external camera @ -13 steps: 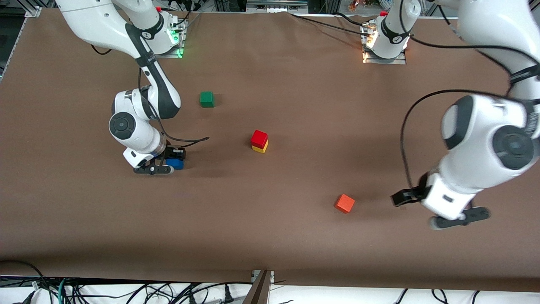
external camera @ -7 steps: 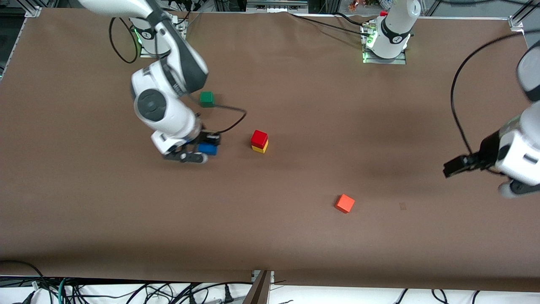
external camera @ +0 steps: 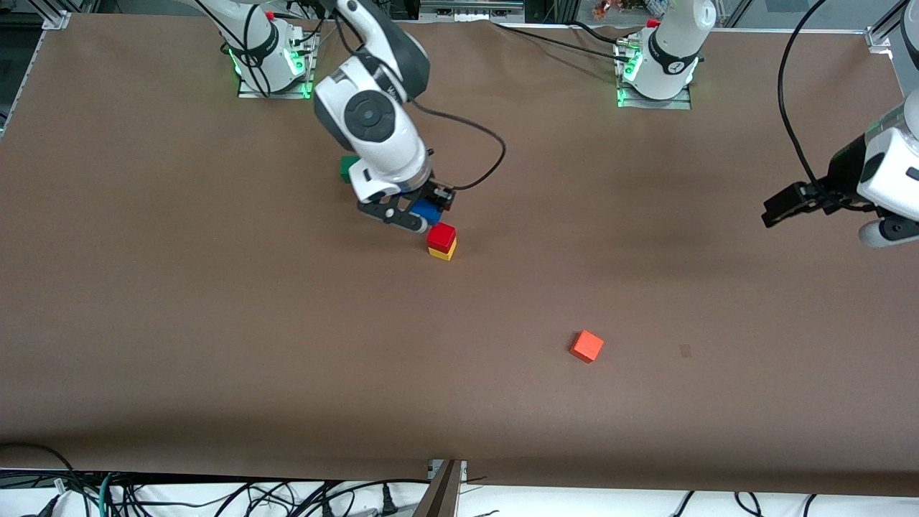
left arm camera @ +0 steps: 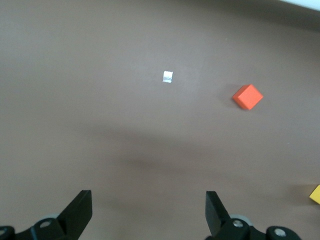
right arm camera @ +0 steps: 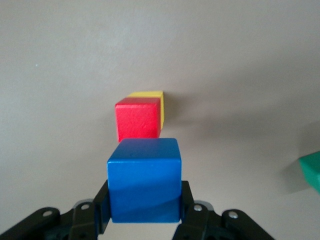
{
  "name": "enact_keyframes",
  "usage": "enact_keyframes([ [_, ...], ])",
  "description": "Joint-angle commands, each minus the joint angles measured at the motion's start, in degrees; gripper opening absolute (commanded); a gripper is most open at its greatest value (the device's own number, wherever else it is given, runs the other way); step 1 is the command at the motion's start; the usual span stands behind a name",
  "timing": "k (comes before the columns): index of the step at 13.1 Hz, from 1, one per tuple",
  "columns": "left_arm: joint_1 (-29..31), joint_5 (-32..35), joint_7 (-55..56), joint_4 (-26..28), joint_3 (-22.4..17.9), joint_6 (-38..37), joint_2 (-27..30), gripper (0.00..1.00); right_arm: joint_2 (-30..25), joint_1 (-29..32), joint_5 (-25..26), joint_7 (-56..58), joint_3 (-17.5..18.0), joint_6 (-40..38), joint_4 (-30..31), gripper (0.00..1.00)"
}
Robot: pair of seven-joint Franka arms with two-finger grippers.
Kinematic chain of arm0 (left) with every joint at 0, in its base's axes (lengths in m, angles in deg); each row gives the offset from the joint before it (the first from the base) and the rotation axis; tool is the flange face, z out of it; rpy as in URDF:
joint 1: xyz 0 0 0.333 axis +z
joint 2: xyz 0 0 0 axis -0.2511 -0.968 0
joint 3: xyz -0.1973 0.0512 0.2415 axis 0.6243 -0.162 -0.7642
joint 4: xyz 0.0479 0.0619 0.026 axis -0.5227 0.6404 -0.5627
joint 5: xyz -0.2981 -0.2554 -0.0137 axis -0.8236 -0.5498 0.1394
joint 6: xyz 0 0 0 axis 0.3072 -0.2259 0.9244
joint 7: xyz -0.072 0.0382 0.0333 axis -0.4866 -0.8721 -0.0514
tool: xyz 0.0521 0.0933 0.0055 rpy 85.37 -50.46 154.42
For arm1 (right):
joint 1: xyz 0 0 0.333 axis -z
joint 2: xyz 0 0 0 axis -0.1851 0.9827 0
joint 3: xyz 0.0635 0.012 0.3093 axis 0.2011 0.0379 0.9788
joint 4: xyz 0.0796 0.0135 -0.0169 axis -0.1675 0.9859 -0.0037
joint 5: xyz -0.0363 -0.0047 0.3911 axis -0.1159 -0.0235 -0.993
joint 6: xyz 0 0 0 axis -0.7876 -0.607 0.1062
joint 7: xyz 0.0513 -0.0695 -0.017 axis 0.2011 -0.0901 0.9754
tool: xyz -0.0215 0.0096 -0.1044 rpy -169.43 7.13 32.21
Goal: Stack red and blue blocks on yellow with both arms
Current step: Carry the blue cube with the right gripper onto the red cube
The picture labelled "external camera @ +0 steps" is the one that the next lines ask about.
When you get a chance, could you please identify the red cube block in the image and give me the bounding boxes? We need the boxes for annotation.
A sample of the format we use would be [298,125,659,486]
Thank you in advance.
[426,222,457,253]

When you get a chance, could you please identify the brown table cover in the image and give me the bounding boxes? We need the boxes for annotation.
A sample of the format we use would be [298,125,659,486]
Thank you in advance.
[0,13,919,498]

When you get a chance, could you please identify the orange cube block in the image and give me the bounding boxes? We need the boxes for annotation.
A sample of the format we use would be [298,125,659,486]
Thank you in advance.
[569,329,605,364]

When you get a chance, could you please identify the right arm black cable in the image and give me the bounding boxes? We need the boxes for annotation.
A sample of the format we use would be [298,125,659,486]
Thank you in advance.
[194,0,507,192]

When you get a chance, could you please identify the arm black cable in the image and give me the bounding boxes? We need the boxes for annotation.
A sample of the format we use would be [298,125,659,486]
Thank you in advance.
[778,0,842,209]
[194,0,507,192]

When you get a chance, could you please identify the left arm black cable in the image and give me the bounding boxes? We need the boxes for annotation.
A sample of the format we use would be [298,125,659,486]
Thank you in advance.
[778,0,842,209]

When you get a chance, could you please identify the aluminium frame profile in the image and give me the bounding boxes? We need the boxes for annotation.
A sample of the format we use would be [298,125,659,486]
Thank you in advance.
[865,0,907,52]

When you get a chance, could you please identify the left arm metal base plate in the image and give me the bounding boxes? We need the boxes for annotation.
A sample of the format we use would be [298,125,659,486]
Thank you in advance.
[616,39,694,111]

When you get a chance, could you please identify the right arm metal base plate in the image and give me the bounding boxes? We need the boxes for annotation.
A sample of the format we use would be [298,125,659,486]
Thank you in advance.
[237,32,317,100]

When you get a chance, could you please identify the black base power cable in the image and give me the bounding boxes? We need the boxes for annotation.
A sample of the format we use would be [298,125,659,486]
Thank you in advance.
[492,20,636,64]

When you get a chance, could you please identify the silver rail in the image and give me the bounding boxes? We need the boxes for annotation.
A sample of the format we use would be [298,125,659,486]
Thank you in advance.
[419,0,526,22]

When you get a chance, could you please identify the metal table edge bracket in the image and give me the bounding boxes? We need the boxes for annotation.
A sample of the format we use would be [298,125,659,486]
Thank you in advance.
[412,458,469,517]

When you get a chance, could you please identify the black looped cable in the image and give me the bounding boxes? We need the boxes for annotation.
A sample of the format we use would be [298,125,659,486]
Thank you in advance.
[0,442,83,517]

